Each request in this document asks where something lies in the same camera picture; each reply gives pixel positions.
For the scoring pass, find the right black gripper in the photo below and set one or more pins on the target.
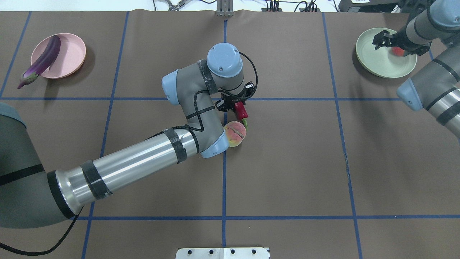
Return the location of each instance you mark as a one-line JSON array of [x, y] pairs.
[[403, 41]]

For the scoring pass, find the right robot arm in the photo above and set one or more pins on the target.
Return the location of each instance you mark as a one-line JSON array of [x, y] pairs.
[[435, 87]]

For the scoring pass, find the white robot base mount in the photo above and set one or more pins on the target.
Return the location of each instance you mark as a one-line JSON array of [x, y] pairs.
[[224, 253]]

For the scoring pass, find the aluminium frame post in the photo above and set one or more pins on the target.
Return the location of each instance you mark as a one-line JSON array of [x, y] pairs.
[[224, 8]]

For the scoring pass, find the purple eggplant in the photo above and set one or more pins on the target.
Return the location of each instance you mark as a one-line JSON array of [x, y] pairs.
[[45, 60]]

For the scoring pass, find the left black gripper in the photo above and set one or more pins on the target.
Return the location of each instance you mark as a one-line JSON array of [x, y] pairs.
[[226, 104]]

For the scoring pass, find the pink plate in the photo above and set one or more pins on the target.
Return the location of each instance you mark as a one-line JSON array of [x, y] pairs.
[[70, 58]]

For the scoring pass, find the green plate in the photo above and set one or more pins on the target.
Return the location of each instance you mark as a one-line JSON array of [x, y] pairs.
[[382, 62]]

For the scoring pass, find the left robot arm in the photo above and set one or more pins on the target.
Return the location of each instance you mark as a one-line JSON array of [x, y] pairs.
[[33, 198]]

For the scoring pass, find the red pomegranate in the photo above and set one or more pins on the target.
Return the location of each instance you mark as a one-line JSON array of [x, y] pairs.
[[398, 52]]

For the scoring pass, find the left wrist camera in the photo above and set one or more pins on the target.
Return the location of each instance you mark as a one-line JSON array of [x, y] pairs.
[[249, 90]]

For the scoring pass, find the red chili pepper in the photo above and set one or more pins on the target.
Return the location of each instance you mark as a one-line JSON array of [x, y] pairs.
[[241, 113]]

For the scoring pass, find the peach fruit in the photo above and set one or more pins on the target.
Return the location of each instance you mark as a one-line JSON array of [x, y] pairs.
[[235, 132]]

